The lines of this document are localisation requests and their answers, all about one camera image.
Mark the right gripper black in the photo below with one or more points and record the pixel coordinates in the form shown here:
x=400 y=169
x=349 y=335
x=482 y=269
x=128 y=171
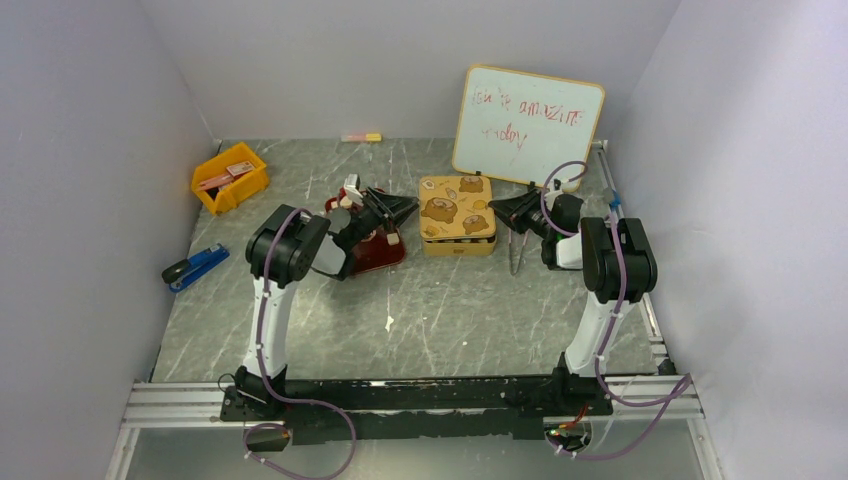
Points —
x=524 y=211

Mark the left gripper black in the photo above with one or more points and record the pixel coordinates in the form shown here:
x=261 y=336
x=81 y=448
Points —
x=396 y=207

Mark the pink metal tweezers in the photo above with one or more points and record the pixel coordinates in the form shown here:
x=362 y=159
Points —
x=516 y=244

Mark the silver box lid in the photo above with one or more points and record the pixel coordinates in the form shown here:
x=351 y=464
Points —
x=456 y=208

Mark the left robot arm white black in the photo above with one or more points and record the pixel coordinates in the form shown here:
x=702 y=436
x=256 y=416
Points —
x=291 y=243

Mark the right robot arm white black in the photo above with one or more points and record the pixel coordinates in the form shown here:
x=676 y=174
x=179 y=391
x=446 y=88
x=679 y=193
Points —
x=614 y=257

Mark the gold chocolate box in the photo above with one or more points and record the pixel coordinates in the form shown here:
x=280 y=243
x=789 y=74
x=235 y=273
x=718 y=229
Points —
x=459 y=247

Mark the red rectangular tray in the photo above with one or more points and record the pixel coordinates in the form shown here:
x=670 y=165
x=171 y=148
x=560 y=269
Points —
x=374 y=252

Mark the yellow pink eraser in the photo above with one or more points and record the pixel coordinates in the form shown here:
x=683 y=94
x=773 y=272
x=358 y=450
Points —
x=362 y=138

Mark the yellow plastic bin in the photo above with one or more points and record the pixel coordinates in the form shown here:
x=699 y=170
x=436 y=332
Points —
x=218 y=201

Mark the pink box in bin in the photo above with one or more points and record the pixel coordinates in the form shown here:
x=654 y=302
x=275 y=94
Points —
x=231 y=173

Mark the blue black stapler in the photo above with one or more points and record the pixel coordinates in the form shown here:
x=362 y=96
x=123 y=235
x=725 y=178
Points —
x=185 y=272

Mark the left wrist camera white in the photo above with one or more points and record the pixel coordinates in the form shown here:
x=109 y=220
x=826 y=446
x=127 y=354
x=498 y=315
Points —
x=351 y=189

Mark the whiteboard with yellow frame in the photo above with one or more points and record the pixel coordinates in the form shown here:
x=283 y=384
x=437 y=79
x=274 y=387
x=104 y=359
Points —
x=519 y=127

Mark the blue clip on rail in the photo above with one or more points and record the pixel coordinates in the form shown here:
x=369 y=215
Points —
x=612 y=199

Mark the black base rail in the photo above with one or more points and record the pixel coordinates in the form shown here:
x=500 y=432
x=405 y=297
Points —
x=316 y=429

